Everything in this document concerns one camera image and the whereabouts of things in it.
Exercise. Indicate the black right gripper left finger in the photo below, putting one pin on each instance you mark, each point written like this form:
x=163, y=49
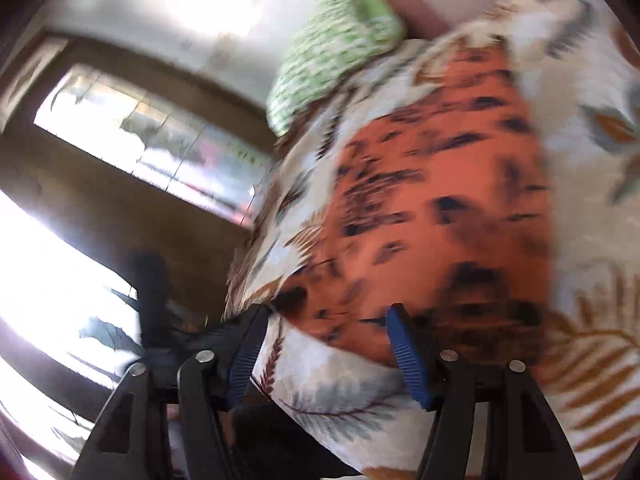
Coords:
x=204, y=378

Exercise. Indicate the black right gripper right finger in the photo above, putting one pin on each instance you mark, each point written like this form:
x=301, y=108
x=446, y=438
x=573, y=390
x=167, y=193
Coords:
x=524, y=440

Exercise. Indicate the orange black floral garment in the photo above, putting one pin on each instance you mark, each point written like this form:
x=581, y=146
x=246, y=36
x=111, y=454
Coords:
x=443, y=207

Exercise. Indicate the beige leaf-pattern blanket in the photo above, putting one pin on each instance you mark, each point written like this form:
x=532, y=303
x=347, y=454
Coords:
x=578, y=75

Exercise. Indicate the green white patterned pillow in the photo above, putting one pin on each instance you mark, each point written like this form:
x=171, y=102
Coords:
x=340, y=36

